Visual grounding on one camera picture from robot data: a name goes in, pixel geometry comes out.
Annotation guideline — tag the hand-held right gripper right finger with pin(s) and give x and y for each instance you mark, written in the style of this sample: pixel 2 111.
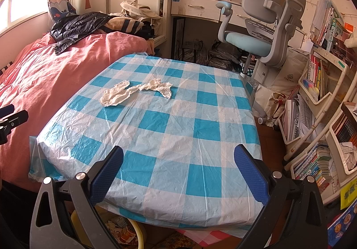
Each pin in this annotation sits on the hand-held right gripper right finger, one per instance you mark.
pixel 251 173

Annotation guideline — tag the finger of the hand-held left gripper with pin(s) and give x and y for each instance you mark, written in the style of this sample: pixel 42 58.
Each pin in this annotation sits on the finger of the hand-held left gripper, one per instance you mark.
pixel 7 110
pixel 15 120

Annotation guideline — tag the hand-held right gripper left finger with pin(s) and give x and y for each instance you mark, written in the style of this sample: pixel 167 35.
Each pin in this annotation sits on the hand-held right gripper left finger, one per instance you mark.
pixel 106 173

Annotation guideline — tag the yellow round bin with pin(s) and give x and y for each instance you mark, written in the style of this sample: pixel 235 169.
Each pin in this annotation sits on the yellow round bin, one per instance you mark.
pixel 76 224

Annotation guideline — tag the white plastic wrapper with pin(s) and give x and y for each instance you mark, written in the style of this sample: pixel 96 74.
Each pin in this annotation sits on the white plastic wrapper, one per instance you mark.
pixel 115 95

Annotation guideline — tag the row of colourful books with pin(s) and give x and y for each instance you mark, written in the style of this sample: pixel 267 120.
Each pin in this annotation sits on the row of colourful books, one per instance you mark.
pixel 312 168

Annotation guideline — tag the stack of papers and folders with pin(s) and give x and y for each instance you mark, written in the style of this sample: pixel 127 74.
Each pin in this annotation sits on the stack of papers and folders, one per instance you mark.
pixel 299 120

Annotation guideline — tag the red white checked cloth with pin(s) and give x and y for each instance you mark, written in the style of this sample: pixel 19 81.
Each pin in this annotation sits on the red white checked cloth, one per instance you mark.
pixel 212 237

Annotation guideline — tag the blue white checked tablecloth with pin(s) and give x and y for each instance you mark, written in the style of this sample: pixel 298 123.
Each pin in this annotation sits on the blue white checked tablecloth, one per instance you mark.
pixel 167 126

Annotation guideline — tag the yellow printed box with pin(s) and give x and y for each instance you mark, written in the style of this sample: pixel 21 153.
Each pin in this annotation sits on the yellow printed box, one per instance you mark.
pixel 348 194

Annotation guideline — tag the white drawer cabinet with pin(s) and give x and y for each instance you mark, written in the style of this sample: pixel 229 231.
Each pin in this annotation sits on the white drawer cabinet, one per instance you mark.
pixel 260 73

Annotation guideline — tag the window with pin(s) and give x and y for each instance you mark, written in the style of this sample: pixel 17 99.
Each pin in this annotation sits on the window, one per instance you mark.
pixel 22 6

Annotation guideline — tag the white tote bag tree logo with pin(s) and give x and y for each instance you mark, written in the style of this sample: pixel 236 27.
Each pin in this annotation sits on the white tote bag tree logo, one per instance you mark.
pixel 287 73

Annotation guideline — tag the white book rack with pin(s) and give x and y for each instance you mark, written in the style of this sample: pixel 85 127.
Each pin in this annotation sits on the white book rack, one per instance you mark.
pixel 332 104

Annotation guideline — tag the blue printed box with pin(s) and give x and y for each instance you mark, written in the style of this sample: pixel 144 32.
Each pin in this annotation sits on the blue printed box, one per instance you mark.
pixel 344 226

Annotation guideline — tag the black puffer jacket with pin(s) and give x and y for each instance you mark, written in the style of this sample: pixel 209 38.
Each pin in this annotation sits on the black puffer jacket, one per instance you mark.
pixel 78 27

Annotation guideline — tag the row of red spine books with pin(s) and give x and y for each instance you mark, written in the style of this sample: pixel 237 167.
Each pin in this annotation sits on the row of red spine books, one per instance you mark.
pixel 316 73

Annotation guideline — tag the clear storage bag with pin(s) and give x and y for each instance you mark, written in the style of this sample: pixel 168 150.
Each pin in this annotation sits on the clear storage bag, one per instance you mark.
pixel 195 52
pixel 226 55

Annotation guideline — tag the beige navy striped cloth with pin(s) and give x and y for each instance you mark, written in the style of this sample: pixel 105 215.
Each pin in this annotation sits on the beige navy striped cloth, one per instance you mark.
pixel 125 24

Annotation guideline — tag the dark folded clothes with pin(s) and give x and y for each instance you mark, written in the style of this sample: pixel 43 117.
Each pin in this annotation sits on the dark folded clothes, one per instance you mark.
pixel 147 32

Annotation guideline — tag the black framed picture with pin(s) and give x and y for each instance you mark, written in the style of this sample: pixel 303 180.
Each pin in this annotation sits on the black framed picture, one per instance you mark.
pixel 180 34

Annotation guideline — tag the beige canvas bag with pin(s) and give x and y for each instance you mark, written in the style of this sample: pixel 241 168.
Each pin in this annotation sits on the beige canvas bag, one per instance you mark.
pixel 139 12

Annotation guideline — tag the grey office chair blue seat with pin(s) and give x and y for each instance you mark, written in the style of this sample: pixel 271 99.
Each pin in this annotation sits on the grey office chair blue seat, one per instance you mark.
pixel 259 6

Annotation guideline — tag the white desk with drawers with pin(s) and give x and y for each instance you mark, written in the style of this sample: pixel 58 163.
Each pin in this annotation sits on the white desk with drawers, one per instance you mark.
pixel 195 6

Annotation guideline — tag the white bookcase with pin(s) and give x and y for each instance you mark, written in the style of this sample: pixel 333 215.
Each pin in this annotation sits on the white bookcase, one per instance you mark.
pixel 163 1

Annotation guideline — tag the row of wall shelf books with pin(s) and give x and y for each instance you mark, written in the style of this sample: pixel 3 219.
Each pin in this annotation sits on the row of wall shelf books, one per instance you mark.
pixel 326 20

